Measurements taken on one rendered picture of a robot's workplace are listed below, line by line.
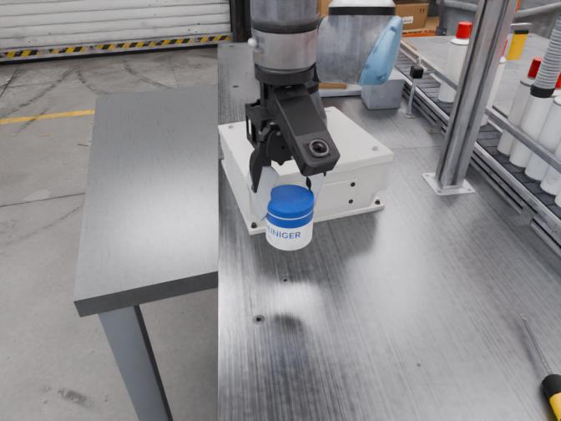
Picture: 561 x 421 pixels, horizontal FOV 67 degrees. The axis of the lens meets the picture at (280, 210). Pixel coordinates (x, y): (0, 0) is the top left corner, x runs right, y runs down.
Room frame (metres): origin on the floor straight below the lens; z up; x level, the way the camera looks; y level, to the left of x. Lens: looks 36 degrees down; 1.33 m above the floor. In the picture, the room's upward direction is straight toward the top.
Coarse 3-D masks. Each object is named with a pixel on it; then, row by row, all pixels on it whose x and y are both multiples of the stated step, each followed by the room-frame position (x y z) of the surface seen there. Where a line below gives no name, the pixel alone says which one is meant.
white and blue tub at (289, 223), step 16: (272, 192) 0.50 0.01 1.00; (288, 192) 0.50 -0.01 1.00; (304, 192) 0.50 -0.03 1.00; (272, 208) 0.46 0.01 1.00; (288, 208) 0.46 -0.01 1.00; (304, 208) 0.46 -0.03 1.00; (272, 224) 0.46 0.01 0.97; (288, 224) 0.45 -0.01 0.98; (304, 224) 0.46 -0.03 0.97; (272, 240) 0.46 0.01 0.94; (288, 240) 0.45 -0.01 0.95; (304, 240) 0.46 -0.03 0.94
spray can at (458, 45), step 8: (464, 24) 1.13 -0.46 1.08; (472, 24) 1.13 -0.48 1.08; (464, 32) 1.13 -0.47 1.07; (456, 40) 1.13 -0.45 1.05; (464, 40) 1.12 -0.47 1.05; (456, 48) 1.12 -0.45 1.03; (464, 48) 1.12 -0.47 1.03; (448, 56) 1.14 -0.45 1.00; (456, 56) 1.12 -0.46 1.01; (464, 56) 1.12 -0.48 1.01; (448, 64) 1.13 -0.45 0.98; (456, 64) 1.12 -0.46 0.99; (448, 72) 1.13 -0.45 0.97; (456, 72) 1.12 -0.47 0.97; (456, 80) 1.12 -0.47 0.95; (440, 88) 1.14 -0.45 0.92; (448, 88) 1.12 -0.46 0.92; (440, 96) 1.13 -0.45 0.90; (448, 96) 1.12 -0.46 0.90
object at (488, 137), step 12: (396, 60) 1.52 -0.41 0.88; (408, 60) 1.52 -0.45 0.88; (408, 72) 1.39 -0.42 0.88; (420, 84) 1.27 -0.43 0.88; (432, 84) 1.27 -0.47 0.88; (432, 96) 1.17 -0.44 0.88; (444, 108) 1.09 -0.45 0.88; (480, 132) 0.94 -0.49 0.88; (492, 132) 0.94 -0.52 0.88; (480, 144) 0.88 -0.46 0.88; (492, 144) 0.88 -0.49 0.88; (492, 156) 0.83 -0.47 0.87; (504, 156) 0.82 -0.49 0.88; (504, 168) 0.77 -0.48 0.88; (516, 168) 0.77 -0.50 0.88; (528, 180) 0.72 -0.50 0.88; (540, 192) 0.68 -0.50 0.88; (552, 204) 0.64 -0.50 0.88
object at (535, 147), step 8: (408, 48) 1.36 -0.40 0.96; (416, 56) 1.30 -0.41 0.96; (424, 64) 1.23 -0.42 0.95; (432, 64) 1.20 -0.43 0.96; (440, 72) 1.14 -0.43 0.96; (448, 80) 1.08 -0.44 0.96; (456, 88) 1.04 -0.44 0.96; (488, 112) 0.88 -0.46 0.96; (496, 112) 0.87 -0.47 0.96; (496, 120) 0.85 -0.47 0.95; (504, 120) 0.82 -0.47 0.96; (504, 128) 0.81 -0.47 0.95; (512, 128) 0.79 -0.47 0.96; (520, 136) 0.76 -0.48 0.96; (528, 136) 0.75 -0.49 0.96; (528, 144) 0.73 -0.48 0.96; (536, 144) 0.72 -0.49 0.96; (536, 152) 0.70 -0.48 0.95; (544, 152) 0.69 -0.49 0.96; (544, 160) 0.68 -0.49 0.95; (552, 160) 0.66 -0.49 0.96; (560, 160) 0.65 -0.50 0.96; (560, 168) 0.64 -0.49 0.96
